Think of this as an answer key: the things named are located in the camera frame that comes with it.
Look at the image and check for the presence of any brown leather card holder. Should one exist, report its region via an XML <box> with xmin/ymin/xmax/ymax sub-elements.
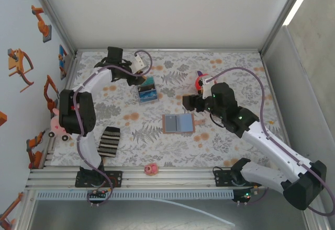
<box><xmin>161</xmin><ymin>113</ymin><xmax>206</xmax><ymax>135</ymax></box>

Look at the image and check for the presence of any blue and black small box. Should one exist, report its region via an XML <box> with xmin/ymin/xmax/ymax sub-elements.
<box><xmin>136</xmin><ymin>82</ymin><xmax>160</xmax><ymax>106</ymax></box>

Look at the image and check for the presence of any black credit card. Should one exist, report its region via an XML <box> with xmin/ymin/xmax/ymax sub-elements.
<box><xmin>137</xmin><ymin>87</ymin><xmax>157</xmax><ymax>96</ymax></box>

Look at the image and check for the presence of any red shark plush toy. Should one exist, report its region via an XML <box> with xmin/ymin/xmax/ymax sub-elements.
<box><xmin>194</xmin><ymin>70</ymin><xmax>210</xmax><ymax>95</ymax></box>

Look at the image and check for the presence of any floral fern tablecloth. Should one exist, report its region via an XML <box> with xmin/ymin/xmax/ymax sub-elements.
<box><xmin>51</xmin><ymin>51</ymin><xmax>291</xmax><ymax>168</ymax></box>

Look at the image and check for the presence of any black white striped sock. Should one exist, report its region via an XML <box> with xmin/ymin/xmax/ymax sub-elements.
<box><xmin>97</xmin><ymin>125</ymin><xmax>121</xmax><ymax>159</ymax></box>

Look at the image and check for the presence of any pink donut toy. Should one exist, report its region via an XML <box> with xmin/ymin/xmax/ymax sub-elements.
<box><xmin>144</xmin><ymin>162</ymin><xmax>159</xmax><ymax>176</ymax></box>

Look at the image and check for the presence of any pink pig plush toy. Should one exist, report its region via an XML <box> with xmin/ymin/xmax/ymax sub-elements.
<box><xmin>48</xmin><ymin>106</ymin><xmax>73</xmax><ymax>142</ymax></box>

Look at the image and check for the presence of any black controller circuit board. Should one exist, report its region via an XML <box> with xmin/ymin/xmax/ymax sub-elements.
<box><xmin>232</xmin><ymin>188</ymin><xmax>259</xmax><ymax>204</ymax></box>
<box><xmin>88</xmin><ymin>189</ymin><xmax>108</xmax><ymax>199</ymax></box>

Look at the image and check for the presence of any white plastic tube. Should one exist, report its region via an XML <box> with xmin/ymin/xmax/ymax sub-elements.
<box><xmin>146</xmin><ymin>198</ymin><xmax>236</xmax><ymax>227</ymax></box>

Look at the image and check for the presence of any white light strip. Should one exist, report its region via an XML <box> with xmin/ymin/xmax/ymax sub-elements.
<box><xmin>284</xmin><ymin>0</ymin><xmax>319</xmax><ymax>26</ymax></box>

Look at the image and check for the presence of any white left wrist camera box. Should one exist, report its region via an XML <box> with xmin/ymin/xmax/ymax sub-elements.
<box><xmin>130</xmin><ymin>54</ymin><xmax>146</xmax><ymax>72</ymax></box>

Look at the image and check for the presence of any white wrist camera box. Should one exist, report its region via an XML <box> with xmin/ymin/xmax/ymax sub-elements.
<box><xmin>201</xmin><ymin>77</ymin><xmax>215</xmax><ymax>98</ymax></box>
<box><xmin>130</xmin><ymin>54</ymin><xmax>146</xmax><ymax>72</ymax></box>

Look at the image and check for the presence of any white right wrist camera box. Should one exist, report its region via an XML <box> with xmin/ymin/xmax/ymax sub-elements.
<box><xmin>201</xmin><ymin>77</ymin><xmax>215</xmax><ymax>98</ymax></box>

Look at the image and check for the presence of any thin aluminium frame rail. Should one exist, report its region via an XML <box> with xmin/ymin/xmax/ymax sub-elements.
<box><xmin>75</xmin><ymin>48</ymin><xmax>262</xmax><ymax>53</ymax></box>

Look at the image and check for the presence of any blue orange wall sticker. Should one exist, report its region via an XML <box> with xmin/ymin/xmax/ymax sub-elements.
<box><xmin>58</xmin><ymin>44</ymin><xmax>70</xmax><ymax>81</ymax></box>

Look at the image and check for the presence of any aluminium frame post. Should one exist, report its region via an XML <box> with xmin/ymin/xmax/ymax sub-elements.
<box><xmin>27</xmin><ymin>0</ymin><xmax>78</xmax><ymax>55</ymax></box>
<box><xmin>260</xmin><ymin>0</ymin><xmax>311</xmax><ymax>57</ymax></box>

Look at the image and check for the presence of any wide aluminium frame rail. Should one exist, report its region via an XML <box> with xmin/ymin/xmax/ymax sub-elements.
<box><xmin>25</xmin><ymin>167</ymin><xmax>314</xmax><ymax>189</ymax></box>

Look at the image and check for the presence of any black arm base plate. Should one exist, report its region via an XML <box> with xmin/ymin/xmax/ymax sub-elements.
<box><xmin>214</xmin><ymin>169</ymin><xmax>262</xmax><ymax>188</ymax></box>
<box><xmin>75</xmin><ymin>170</ymin><xmax>124</xmax><ymax>188</ymax></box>

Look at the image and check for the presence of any white slotted cable duct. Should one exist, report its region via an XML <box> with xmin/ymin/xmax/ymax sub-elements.
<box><xmin>36</xmin><ymin>190</ymin><xmax>235</xmax><ymax>200</ymax></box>

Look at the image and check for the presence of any orange gripper wall sticker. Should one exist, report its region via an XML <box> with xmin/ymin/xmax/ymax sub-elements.
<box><xmin>7</xmin><ymin>48</ymin><xmax>35</xmax><ymax>94</ymax></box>

